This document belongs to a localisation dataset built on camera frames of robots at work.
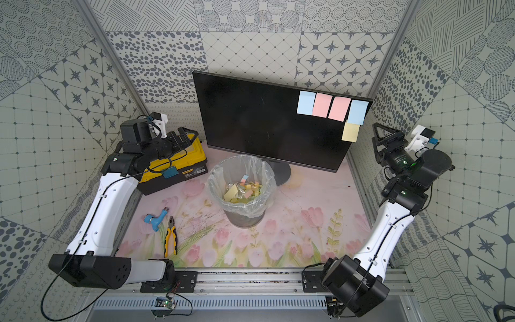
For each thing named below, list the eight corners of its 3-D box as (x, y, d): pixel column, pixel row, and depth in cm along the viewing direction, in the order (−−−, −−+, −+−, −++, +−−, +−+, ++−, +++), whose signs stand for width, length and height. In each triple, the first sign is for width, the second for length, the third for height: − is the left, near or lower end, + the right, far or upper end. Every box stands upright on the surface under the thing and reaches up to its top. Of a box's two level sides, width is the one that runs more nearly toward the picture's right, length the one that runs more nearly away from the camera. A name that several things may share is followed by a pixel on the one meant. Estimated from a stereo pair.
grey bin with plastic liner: (215, 235, 87) (200, 208, 66) (222, 189, 102) (212, 155, 81) (273, 235, 87) (276, 208, 66) (272, 189, 102) (274, 156, 81)
